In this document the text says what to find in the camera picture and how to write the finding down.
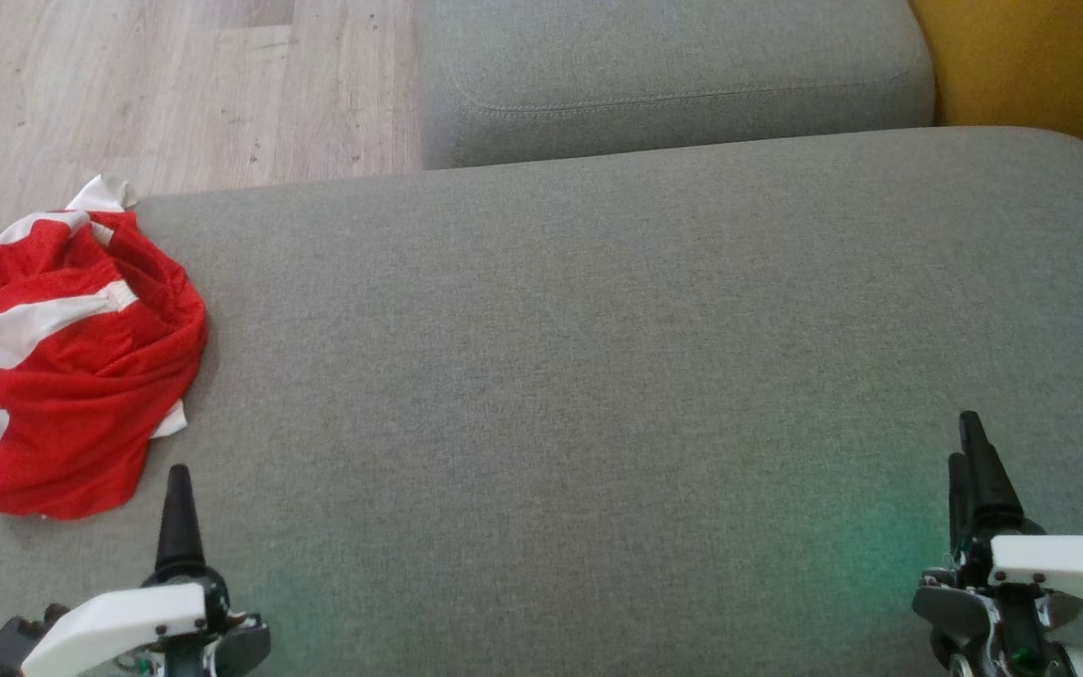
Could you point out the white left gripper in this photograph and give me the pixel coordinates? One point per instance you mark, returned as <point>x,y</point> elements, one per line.
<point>128,621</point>

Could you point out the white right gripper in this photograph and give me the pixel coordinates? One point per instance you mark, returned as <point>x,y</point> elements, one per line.
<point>1049,574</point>

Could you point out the red shorts with white stripes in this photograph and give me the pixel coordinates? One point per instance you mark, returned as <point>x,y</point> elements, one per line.
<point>81,395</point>

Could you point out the large grey sofa seat cushion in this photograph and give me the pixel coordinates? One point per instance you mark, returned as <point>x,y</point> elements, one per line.
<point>551,376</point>

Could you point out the mustard yellow panel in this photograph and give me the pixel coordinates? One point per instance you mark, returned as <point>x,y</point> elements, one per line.
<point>1049,66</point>

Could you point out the small grey sofa cushion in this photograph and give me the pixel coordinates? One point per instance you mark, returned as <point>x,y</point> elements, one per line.
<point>673,75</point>

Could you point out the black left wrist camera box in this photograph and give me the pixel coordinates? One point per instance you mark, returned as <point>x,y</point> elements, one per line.
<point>15,644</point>

